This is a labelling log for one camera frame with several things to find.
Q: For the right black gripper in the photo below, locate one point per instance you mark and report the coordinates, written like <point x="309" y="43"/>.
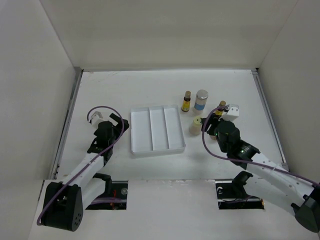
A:
<point x="208" y="123"/>

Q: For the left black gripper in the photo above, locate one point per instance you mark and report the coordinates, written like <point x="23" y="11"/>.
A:
<point x="118" y="129"/>

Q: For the yellow-lid spice bottle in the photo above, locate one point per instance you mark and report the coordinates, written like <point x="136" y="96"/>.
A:
<point x="196" y="126"/>

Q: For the brown bottle yellow label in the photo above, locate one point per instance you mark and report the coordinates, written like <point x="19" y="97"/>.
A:
<point x="186" y="102"/>
<point x="220" y="108"/>

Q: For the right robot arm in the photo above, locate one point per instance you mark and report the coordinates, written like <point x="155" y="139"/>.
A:
<point x="263" y="178"/>

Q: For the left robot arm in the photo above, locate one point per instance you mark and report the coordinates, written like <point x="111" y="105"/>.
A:
<point x="85" y="187"/>

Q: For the silver-lid jar blue label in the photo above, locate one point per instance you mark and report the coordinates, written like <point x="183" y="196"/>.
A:
<point x="200" y="101"/>

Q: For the white three-compartment tray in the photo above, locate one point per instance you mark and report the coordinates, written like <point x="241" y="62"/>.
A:
<point x="156" y="131"/>

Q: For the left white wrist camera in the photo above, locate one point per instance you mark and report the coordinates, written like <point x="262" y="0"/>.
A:
<point x="95" y="119"/>

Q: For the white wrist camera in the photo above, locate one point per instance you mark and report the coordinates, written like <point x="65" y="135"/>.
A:
<point x="232" y="112"/>
<point x="95" y="119"/>

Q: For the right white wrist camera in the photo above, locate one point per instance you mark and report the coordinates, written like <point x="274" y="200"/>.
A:
<point x="232" y="112"/>

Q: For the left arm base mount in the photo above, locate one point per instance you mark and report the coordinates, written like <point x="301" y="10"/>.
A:
<point x="113" y="198"/>

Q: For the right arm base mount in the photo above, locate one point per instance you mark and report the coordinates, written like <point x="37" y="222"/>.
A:
<point x="233" y="197"/>

